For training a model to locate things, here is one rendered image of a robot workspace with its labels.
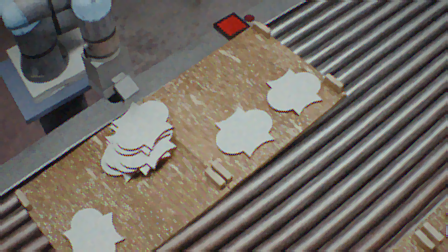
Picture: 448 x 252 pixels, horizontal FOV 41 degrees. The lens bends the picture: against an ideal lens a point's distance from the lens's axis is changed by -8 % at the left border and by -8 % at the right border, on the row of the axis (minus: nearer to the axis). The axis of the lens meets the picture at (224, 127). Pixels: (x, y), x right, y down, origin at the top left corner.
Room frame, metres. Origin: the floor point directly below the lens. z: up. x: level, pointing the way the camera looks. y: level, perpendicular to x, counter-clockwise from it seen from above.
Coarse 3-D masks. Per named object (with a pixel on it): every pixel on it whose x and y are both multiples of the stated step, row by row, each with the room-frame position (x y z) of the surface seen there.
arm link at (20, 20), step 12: (0, 0) 0.96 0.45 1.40; (12, 0) 0.95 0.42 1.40; (24, 0) 0.95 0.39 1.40; (36, 0) 0.95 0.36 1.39; (48, 0) 0.95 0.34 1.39; (0, 12) 0.93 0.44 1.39; (12, 12) 0.92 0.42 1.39; (24, 12) 0.93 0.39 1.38; (36, 12) 0.93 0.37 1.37; (48, 12) 0.94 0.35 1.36; (12, 24) 0.91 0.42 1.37; (24, 24) 0.92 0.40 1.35
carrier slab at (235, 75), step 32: (256, 32) 1.24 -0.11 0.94; (224, 64) 1.13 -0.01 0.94; (256, 64) 1.12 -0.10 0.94; (288, 64) 1.11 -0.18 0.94; (160, 96) 1.04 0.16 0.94; (192, 96) 1.03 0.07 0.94; (224, 96) 1.02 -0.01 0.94; (256, 96) 1.01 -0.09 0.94; (320, 96) 1.00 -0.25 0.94; (192, 128) 0.93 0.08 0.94; (288, 128) 0.90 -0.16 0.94; (224, 160) 0.83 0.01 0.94; (256, 160) 0.82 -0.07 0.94
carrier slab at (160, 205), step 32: (64, 160) 0.86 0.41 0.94; (96, 160) 0.85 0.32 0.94; (192, 160) 0.83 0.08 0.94; (32, 192) 0.77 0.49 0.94; (64, 192) 0.76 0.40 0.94; (96, 192) 0.76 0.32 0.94; (128, 192) 0.76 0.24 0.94; (160, 192) 0.75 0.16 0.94; (192, 192) 0.74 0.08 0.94; (224, 192) 0.74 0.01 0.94; (64, 224) 0.68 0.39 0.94; (128, 224) 0.67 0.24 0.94; (160, 224) 0.66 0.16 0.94
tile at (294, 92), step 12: (288, 72) 1.07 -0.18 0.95; (276, 84) 1.04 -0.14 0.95; (288, 84) 1.03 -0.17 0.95; (300, 84) 1.03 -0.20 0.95; (312, 84) 1.03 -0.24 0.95; (276, 96) 1.00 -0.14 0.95; (288, 96) 0.99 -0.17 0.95; (300, 96) 0.99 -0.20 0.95; (312, 96) 0.99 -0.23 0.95; (276, 108) 0.96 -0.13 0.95; (288, 108) 0.96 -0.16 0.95; (300, 108) 0.95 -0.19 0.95
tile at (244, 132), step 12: (228, 120) 0.93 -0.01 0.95; (240, 120) 0.93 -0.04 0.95; (252, 120) 0.93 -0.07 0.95; (264, 120) 0.93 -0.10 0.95; (228, 132) 0.90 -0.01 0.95; (240, 132) 0.90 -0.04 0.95; (252, 132) 0.89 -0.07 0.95; (264, 132) 0.89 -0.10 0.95; (228, 144) 0.86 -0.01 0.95; (240, 144) 0.86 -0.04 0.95; (252, 144) 0.86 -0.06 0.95
